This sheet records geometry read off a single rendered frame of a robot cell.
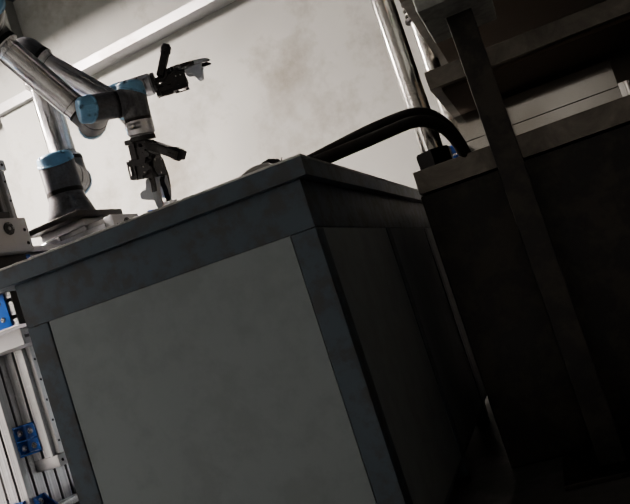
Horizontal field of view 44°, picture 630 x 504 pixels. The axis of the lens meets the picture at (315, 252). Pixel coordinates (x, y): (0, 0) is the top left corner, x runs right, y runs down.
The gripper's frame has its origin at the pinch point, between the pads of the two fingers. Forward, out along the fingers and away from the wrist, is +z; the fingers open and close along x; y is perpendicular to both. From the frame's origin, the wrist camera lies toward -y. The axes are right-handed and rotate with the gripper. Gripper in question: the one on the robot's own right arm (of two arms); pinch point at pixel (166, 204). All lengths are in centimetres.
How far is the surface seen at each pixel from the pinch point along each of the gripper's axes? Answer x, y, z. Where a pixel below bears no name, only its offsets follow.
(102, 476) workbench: 76, -10, 48
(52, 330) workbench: 71, -4, 19
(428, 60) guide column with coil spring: -83, -72, -29
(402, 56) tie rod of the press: -7, -72, -24
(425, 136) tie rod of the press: -3, -75, -3
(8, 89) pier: -265, 219, -94
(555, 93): -47, -110, -7
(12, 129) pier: -262, 222, -68
